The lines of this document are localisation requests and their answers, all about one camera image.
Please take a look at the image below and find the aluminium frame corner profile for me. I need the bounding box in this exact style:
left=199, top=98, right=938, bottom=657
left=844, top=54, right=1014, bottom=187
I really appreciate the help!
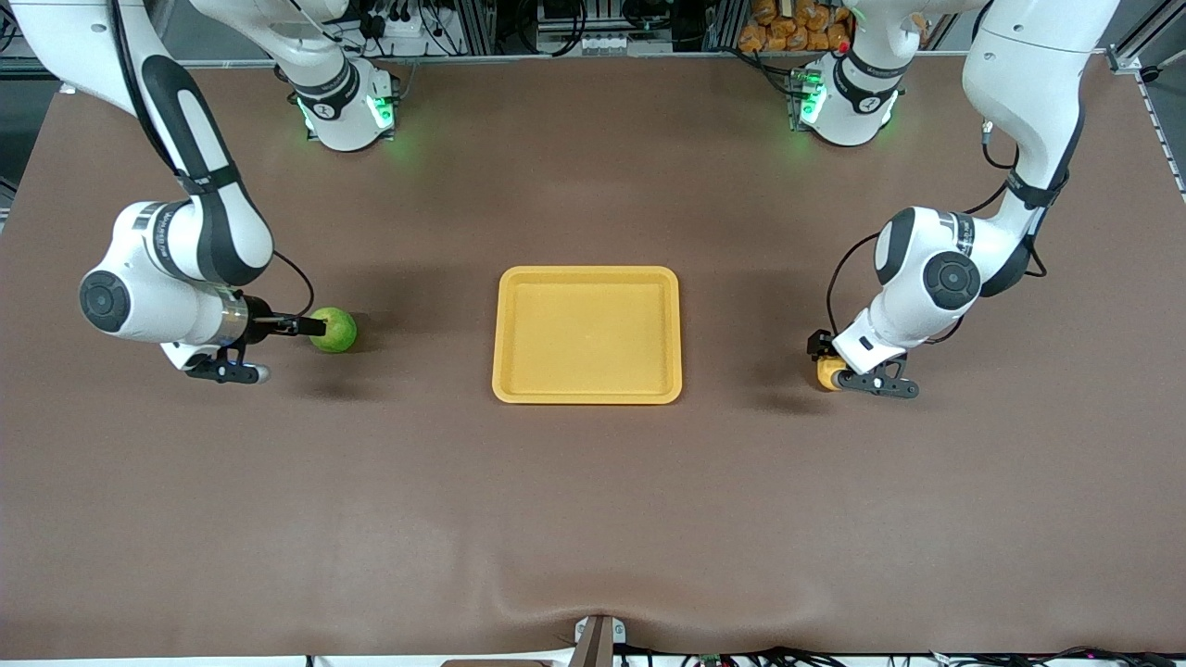
left=1107, top=14, right=1186, bottom=73

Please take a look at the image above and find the green apple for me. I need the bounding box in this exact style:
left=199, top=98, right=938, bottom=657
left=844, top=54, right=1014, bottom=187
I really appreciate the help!
left=309, top=308, right=359, bottom=355

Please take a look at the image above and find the aluminium table edge rail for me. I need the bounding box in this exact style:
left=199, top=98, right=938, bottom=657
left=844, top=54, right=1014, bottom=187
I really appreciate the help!
left=181, top=51, right=983, bottom=68

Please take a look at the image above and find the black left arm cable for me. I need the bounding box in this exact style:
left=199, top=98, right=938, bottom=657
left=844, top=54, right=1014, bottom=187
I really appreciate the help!
left=825, top=120, right=1050, bottom=346

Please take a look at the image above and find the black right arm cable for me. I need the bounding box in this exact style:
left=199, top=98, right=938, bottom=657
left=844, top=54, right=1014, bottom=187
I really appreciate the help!
left=271, top=250, right=317, bottom=323

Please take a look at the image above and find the yellow plastic tray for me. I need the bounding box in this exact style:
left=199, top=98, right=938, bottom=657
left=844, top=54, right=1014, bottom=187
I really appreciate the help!
left=491, top=266, right=684, bottom=406

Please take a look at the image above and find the brown table mat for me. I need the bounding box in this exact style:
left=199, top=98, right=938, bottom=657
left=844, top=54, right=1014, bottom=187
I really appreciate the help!
left=0, top=54, right=1186, bottom=661

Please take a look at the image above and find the metal clamp bracket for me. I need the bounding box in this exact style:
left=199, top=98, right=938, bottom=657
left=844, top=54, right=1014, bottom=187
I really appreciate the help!
left=567, top=614, right=627, bottom=667

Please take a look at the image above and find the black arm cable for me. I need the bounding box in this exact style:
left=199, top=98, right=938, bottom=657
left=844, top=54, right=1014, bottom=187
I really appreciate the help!
left=825, top=120, right=1050, bottom=346
left=271, top=250, right=317, bottom=323

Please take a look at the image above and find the pile of orange breads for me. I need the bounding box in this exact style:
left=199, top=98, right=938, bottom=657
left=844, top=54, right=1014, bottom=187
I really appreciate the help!
left=738, top=0, right=853, bottom=54

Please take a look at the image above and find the white power strip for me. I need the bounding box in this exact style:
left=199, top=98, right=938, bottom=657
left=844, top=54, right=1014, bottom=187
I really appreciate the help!
left=366, top=7, right=436, bottom=44

